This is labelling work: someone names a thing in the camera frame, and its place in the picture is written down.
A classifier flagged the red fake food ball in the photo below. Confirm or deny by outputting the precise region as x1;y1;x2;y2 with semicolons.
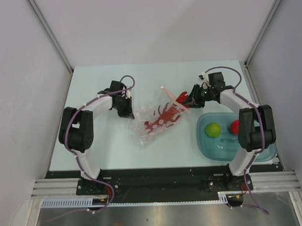
229;120;239;136

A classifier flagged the aluminium corner post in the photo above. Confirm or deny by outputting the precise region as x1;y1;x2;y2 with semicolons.
24;0;74;75
243;0;293;63

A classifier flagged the red fake lobster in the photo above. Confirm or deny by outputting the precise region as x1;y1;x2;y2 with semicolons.
144;92;189;136

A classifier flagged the white slotted cable duct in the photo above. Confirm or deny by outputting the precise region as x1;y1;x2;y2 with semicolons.
42;197;108;208

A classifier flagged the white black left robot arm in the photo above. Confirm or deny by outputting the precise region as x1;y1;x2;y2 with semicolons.
59;89;134;194

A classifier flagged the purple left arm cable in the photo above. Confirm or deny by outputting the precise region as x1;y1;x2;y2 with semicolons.
39;75;141;222

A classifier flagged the green fake food ball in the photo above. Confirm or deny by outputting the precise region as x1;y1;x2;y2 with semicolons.
205;122;221;138

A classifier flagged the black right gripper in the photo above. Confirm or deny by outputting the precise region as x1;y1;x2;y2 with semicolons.
182;84;215;109

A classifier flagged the right aluminium corner post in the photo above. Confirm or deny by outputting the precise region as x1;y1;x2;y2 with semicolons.
243;0;293;63

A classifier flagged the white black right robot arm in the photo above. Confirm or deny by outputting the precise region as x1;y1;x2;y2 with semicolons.
182;85;276;190

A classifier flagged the clear zip top bag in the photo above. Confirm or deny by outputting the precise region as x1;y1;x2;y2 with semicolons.
129;86;190;147

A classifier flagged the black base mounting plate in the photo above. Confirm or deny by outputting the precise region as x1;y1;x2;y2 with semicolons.
45;163;283;195

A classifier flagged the left aluminium corner post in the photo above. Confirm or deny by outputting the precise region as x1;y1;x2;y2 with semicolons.
24;0;74;75

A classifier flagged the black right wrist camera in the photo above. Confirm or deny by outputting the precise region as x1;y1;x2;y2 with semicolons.
199;72;226;90

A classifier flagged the teal translucent plastic container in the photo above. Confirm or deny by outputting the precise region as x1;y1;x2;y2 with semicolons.
195;110;277;164

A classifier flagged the aluminium front frame rail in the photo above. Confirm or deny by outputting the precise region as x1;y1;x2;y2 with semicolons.
31;171;301;198

